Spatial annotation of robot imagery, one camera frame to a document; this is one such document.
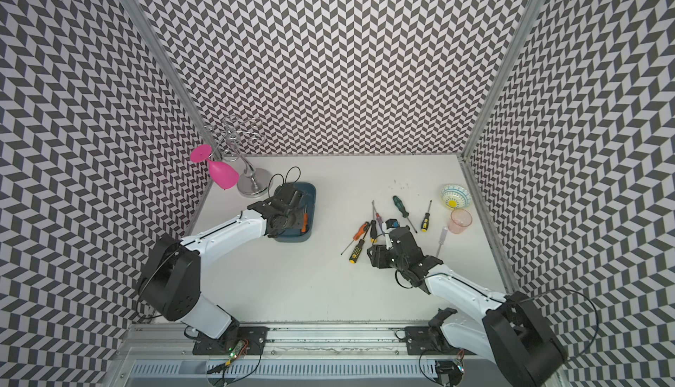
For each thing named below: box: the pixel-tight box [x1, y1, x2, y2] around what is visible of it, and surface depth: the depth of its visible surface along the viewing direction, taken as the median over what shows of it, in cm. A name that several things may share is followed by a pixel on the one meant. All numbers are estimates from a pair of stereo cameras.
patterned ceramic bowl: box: [441, 183, 472, 211], surface depth 104 cm
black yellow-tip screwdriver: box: [370, 199, 378, 244], surface depth 96 cm
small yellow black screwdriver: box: [420, 199, 433, 234], surface depth 98 cm
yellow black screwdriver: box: [348, 223, 371, 264], surface depth 90 cm
